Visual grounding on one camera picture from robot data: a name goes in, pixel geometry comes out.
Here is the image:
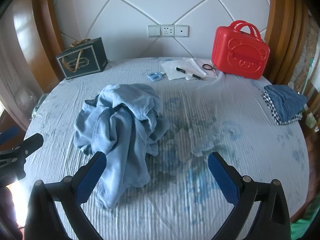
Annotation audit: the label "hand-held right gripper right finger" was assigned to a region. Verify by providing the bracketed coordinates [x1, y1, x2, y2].
[207, 151, 292, 240]

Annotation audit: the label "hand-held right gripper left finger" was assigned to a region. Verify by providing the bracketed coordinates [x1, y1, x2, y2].
[25, 151, 108, 240]

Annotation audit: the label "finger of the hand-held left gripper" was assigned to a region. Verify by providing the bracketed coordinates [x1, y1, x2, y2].
[0, 133, 44, 180]
[0, 126, 20, 145]

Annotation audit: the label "light blue pants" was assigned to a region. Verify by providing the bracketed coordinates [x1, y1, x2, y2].
[73, 83, 170, 210]

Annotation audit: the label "pale curtain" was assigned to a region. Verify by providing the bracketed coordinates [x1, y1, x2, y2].
[0, 5, 43, 130]

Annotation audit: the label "green cloth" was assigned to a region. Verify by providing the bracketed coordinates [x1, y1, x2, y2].
[290, 205, 320, 240]

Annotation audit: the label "dark gift bag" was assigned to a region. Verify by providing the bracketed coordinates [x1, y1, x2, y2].
[55, 37, 108, 80]

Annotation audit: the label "black and white pen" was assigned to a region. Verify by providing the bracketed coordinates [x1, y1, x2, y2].
[175, 67, 202, 80]

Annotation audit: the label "white paper slip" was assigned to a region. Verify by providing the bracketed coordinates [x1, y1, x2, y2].
[187, 58, 208, 77]

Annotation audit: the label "blue scissors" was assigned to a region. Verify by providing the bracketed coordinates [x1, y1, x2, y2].
[147, 72, 166, 82]

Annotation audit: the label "white paper sheet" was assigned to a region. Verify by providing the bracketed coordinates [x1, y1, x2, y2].
[161, 59, 208, 82]

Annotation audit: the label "red hard carry case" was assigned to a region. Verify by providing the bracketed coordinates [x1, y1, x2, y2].
[211, 20, 270, 80]

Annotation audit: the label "wooden headboard frame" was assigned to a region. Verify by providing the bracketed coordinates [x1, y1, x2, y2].
[30, 0, 313, 95]

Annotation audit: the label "white wall plate with hole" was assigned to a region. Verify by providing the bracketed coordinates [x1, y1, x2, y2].
[175, 25, 190, 38]

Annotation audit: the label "white wall socket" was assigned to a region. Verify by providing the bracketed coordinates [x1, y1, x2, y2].
[161, 25, 176, 38]

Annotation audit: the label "white wall switch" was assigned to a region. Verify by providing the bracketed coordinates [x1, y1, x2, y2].
[147, 25, 162, 38]

